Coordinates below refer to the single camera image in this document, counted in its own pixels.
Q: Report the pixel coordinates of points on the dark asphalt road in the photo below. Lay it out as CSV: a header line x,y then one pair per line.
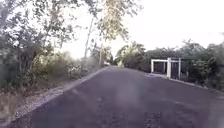
x,y
126,100

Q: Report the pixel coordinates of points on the row of trees and bushes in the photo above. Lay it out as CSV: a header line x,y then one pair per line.
x,y
196,63
36,56

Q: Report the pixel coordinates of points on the gravel verge strip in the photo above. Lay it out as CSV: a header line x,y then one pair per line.
x,y
30,104

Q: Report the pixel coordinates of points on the white gate frame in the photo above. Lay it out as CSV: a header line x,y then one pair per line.
x,y
169,66

